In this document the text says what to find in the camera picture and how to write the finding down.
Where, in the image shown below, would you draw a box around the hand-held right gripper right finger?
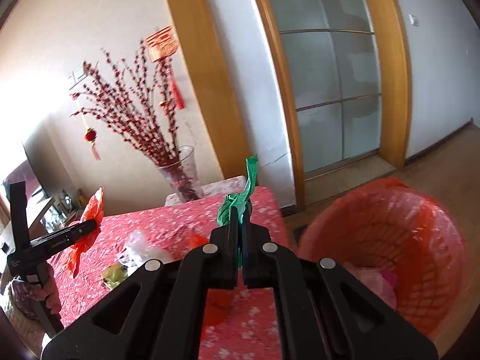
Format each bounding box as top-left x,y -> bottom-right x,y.
240,209 -> 439,360

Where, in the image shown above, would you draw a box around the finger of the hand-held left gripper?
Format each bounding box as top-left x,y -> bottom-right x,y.
28,218 -> 100,260

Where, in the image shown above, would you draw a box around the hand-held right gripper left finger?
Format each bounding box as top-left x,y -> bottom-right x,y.
41,206 -> 241,360

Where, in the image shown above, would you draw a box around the green plastic bag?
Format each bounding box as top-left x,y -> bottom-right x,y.
216,153 -> 260,230

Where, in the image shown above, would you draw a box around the purple plastic bag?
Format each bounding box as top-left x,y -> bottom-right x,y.
379,268 -> 400,290

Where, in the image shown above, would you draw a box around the wastebasket with red liner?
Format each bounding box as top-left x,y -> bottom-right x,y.
298,176 -> 470,346

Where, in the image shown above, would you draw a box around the person's left hand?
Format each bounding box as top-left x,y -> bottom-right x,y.
42,263 -> 62,318

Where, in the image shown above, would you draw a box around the small shelf ornaments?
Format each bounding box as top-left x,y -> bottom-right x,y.
56,188 -> 88,230

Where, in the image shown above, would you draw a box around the brown television cabinet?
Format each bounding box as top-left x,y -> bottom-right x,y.
0,194 -> 58,257

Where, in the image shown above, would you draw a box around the yellow-green wrapper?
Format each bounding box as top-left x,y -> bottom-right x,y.
100,262 -> 130,290

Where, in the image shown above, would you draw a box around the red floral tablecloth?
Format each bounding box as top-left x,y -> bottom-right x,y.
48,185 -> 292,360

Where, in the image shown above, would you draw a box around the clear plastic bag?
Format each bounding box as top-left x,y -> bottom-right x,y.
116,229 -> 177,277

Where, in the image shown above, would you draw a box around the flat screen television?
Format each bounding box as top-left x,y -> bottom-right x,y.
0,157 -> 50,211

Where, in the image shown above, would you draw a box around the clear glass vase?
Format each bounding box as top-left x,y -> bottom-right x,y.
155,145 -> 205,204

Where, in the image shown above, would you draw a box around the small red lantern ornament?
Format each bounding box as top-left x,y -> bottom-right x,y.
83,126 -> 102,161

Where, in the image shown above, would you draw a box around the red berry branches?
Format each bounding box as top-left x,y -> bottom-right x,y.
69,39 -> 181,166

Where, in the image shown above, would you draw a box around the frosted glass door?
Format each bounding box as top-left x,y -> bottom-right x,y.
259,0 -> 383,175

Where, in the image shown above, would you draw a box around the white wall light switch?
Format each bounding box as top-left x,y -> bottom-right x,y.
68,65 -> 90,90

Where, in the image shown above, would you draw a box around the wooden wall trim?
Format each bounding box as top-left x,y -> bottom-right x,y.
159,0 -> 251,181

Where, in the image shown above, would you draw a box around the red tasselled wall ornament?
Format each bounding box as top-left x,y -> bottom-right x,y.
144,25 -> 187,110

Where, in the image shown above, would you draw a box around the wooden door frame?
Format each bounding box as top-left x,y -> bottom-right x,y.
245,0 -> 414,211

